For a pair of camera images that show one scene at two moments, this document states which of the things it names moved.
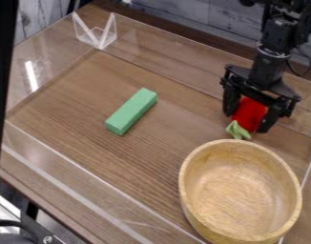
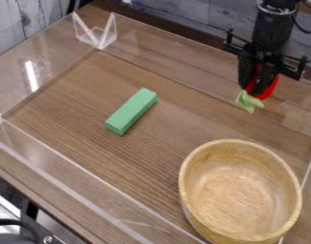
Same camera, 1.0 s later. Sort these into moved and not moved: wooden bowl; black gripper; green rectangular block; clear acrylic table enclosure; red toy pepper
Moved: black gripper; red toy pepper
Not moved: green rectangular block; wooden bowl; clear acrylic table enclosure
